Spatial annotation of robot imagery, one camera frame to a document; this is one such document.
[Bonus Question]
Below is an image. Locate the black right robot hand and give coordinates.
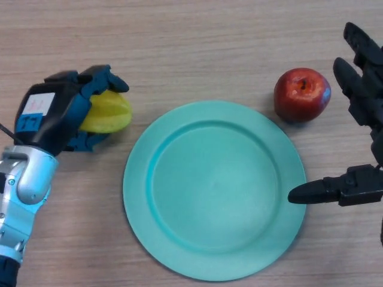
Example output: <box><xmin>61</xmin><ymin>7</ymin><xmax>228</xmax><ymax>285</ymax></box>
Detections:
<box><xmin>287</xmin><ymin>22</ymin><xmax>383</xmax><ymax>207</ymax></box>

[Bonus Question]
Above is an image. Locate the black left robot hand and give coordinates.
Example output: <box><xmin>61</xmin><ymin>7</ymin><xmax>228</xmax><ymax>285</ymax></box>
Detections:
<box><xmin>14</xmin><ymin>63</ymin><xmax>130</xmax><ymax>157</ymax></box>

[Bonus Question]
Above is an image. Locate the yellow starfruit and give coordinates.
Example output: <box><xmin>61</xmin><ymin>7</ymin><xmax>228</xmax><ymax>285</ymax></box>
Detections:
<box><xmin>79</xmin><ymin>90</ymin><xmax>133</xmax><ymax>134</ymax></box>

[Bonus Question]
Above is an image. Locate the green round plate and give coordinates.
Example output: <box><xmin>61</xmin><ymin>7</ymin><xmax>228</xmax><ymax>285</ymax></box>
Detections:
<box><xmin>122</xmin><ymin>100</ymin><xmax>308</xmax><ymax>282</ymax></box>

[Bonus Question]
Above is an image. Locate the red apple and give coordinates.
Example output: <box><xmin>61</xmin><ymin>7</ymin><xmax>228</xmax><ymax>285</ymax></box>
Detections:
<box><xmin>273</xmin><ymin>68</ymin><xmax>332</xmax><ymax>123</ymax></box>

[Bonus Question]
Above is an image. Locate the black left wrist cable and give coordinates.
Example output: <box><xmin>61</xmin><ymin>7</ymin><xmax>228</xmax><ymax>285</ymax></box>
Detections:
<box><xmin>0</xmin><ymin>122</ymin><xmax>19</xmax><ymax>145</ymax></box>

